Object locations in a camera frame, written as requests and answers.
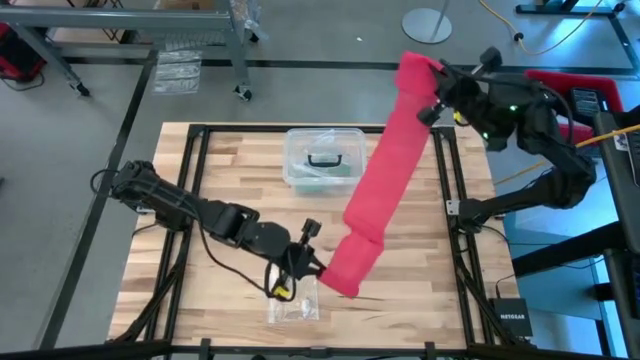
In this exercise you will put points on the red tool bag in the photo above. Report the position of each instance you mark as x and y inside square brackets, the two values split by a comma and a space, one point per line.
[17, 57]

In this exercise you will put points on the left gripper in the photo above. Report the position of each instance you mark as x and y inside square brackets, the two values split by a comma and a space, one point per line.
[295, 260]

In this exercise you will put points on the black Netgear network switch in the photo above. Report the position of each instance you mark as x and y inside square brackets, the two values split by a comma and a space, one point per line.
[511, 317]

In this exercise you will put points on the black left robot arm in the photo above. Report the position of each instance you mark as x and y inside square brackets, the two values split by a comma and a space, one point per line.
[165, 197]

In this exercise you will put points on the red plastic crate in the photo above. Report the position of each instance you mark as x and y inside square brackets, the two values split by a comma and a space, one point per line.
[600, 80]

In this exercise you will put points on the black device in crate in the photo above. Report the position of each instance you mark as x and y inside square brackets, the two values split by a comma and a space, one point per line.
[587, 102]

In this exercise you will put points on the round stand base with pole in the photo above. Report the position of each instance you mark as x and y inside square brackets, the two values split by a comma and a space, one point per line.
[425, 25]

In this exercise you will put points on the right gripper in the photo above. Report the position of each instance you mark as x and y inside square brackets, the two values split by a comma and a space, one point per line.
[462, 95]

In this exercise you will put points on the cluttered background desk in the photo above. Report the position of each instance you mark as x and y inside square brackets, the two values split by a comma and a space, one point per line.
[565, 9]

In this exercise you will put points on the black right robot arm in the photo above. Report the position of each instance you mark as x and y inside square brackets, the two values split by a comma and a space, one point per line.
[545, 125]

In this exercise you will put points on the green bandage roll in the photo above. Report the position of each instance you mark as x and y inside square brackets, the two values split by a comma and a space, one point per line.
[320, 189]

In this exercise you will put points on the clear plastic sheet on floor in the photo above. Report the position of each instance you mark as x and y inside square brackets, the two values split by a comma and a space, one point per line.
[176, 72]

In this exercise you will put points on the clear plastic zip bag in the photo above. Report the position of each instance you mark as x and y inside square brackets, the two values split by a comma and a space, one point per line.
[300, 310]

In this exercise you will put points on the clear plastic storage bin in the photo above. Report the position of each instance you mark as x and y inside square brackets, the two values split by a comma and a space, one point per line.
[325, 145]

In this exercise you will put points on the grey metal cart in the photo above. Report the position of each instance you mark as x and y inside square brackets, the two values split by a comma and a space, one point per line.
[125, 20]

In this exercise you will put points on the red elastic bandage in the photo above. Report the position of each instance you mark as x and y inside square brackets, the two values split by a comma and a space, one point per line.
[390, 165]

